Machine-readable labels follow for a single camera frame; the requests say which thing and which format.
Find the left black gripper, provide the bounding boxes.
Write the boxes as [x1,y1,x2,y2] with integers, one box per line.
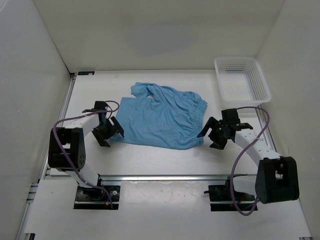
[91,116,124,147]

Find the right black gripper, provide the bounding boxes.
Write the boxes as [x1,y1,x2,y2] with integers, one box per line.
[197,116,229,150]

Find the light blue shorts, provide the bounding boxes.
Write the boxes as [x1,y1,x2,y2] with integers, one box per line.
[111,82,208,150]

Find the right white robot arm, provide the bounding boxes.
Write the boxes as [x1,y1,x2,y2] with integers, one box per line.
[198,108,300,204]

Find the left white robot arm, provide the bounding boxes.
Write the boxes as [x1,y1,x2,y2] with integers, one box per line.
[48,100,125,200]

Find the white plastic mesh basket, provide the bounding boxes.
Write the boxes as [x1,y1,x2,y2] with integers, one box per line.
[214,56,272,107]

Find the blue label sticker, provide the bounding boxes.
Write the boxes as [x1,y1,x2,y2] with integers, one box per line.
[77,71,95,76]

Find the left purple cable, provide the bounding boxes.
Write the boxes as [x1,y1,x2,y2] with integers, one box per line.
[53,100,120,210]

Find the aluminium front rail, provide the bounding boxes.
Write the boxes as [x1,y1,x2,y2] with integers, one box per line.
[101,174,229,182]

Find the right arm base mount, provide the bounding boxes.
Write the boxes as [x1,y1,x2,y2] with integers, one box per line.
[203,185,255,212]

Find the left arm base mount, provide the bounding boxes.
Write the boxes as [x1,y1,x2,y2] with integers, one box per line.
[73,180,121,210]

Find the aluminium left rail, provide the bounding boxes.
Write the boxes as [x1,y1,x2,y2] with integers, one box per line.
[41,72,78,180]

